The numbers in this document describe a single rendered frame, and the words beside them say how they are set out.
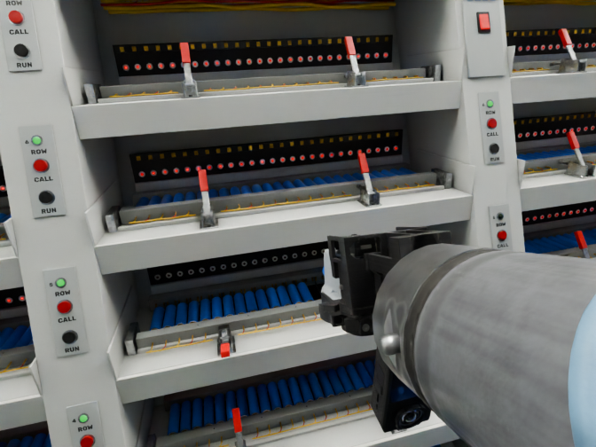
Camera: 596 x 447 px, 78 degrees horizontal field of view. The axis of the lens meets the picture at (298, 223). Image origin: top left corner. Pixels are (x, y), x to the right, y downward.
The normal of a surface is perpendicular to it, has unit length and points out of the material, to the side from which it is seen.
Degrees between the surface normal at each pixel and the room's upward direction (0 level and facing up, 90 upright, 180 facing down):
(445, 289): 42
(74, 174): 90
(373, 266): 89
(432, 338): 72
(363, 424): 18
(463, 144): 90
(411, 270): 37
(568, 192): 108
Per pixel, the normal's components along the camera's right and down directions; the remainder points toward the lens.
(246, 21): 0.20, 0.04
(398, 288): -0.86, -0.48
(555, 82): 0.23, 0.34
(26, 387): -0.06, -0.93
